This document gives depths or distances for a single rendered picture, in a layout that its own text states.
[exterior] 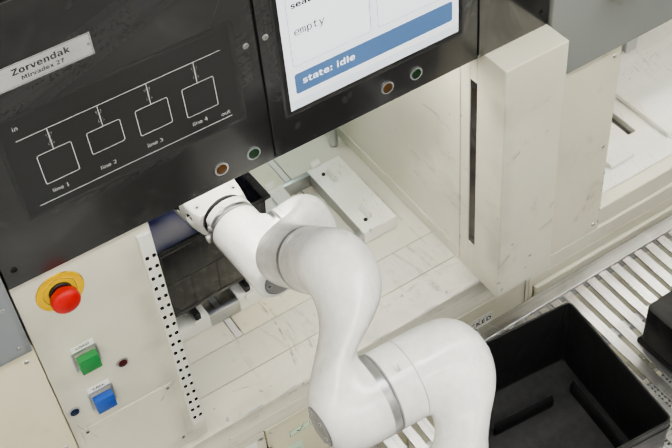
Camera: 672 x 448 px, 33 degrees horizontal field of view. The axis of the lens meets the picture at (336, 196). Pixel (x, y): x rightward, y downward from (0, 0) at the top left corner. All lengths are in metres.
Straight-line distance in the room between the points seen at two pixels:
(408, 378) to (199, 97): 0.44
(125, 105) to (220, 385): 0.74
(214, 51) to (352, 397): 0.45
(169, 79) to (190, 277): 0.62
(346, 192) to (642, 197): 0.58
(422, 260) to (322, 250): 0.79
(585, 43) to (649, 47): 0.75
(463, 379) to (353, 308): 0.15
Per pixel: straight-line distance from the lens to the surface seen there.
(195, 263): 1.94
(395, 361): 1.34
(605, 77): 1.98
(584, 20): 1.84
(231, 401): 1.99
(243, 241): 1.71
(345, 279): 1.34
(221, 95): 1.47
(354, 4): 1.51
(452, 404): 1.36
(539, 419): 2.06
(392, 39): 1.59
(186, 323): 2.06
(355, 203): 2.20
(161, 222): 1.99
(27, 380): 1.65
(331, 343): 1.34
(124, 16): 1.34
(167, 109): 1.44
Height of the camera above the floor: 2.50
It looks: 46 degrees down
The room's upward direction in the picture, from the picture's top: 6 degrees counter-clockwise
